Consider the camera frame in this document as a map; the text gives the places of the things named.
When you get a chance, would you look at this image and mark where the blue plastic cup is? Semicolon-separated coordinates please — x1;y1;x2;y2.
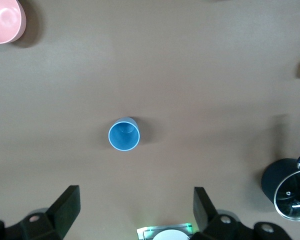
107;116;142;152

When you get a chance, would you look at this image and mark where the dark blue saucepan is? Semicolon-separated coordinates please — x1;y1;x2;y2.
260;141;300;222

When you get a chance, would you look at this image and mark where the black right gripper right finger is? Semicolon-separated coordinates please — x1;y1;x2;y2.
189;186;291;240

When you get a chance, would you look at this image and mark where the pink bowl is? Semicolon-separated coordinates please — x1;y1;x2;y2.
0;0;27;45

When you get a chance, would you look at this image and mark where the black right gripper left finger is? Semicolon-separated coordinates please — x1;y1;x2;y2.
0;185;81;240

